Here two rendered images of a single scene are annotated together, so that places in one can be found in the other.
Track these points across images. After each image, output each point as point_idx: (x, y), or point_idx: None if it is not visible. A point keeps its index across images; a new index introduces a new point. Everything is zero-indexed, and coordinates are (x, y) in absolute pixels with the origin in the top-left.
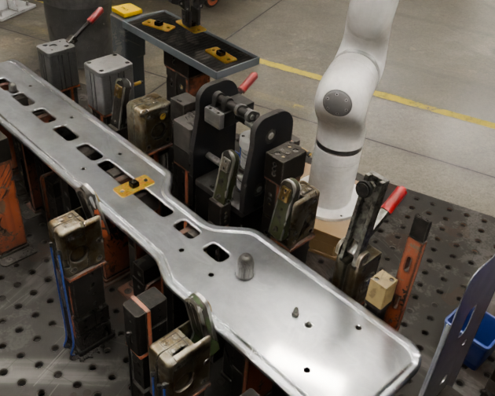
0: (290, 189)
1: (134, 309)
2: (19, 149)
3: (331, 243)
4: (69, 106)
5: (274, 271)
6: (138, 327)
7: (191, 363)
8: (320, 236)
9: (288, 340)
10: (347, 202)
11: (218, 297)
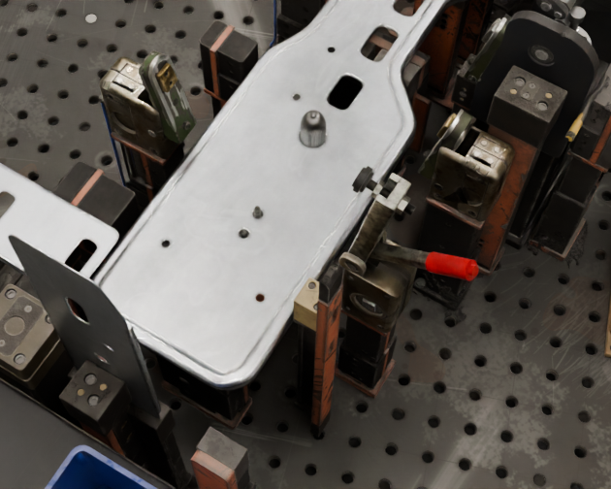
0: (448, 125)
1: (211, 35)
2: None
3: None
4: None
5: (333, 172)
6: (201, 54)
7: (128, 112)
8: None
9: (208, 213)
10: None
11: (257, 116)
